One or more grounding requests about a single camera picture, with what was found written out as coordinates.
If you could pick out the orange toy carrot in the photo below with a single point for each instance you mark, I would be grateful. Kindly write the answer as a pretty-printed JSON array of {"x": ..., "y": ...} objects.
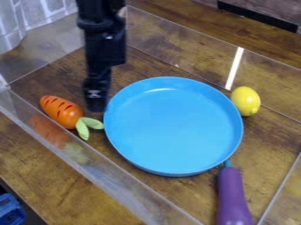
[{"x": 68, "y": 115}]

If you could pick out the blue box at corner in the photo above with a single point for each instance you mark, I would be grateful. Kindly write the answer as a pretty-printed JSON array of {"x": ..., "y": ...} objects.
[{"x": 12, "y": 214}]

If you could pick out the dark board in background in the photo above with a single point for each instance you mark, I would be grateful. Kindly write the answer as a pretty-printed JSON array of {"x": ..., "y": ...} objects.
[{"x": 275, "y": 22}]

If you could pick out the yellow toy lemon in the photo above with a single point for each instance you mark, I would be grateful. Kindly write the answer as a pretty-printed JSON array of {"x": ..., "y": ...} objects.
[{"x": 246, "y": 100}]

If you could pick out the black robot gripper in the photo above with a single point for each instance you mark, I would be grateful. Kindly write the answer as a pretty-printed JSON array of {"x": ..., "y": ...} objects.
[{"x": 104, "y": 45}]

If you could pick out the white patterned curtain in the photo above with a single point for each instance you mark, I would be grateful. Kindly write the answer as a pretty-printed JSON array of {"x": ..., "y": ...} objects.
[{"x": 22, "y": 15}]

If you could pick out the clear acrylic enclosure wall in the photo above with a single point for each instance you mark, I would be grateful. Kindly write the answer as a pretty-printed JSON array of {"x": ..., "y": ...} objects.
[{"x": 77, "y": 182}]

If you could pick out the purple toy eggplant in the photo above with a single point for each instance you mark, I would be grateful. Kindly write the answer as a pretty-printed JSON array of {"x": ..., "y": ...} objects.
[{"x": 232, "y": 211}]

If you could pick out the blue round plate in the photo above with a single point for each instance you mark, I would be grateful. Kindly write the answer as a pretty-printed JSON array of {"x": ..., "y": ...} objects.
[{"x": 172, "y": 126}]

